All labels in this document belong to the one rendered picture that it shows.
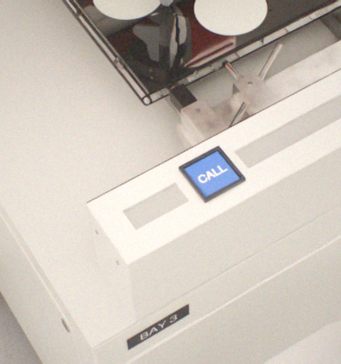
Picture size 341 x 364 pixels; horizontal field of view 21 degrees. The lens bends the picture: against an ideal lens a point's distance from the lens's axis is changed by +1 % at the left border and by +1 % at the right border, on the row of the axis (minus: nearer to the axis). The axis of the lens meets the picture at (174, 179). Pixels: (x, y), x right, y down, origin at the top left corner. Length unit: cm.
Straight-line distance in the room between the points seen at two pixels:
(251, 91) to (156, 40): 16
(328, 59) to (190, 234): 37
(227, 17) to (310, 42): 15
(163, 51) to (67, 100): 16
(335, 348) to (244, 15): 47
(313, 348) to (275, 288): 20
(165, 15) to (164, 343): 44
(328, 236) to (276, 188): 22
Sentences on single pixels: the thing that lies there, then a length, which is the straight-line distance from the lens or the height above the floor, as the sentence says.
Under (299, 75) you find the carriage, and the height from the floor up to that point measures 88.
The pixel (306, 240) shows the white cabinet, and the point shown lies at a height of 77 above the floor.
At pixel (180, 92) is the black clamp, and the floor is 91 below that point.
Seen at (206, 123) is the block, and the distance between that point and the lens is 117.
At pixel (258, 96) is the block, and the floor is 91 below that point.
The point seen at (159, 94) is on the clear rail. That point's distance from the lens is 121.
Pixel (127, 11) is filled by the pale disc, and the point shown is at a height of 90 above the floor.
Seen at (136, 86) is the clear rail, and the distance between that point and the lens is 122.
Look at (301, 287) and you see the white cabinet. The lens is 135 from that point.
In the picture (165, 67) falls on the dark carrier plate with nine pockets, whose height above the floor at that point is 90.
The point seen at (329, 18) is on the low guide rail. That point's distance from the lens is 139.
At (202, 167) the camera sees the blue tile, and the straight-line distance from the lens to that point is 106.
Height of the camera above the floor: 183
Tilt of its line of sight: 56 degrees down
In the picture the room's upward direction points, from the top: 3 degrees counter-clockwise
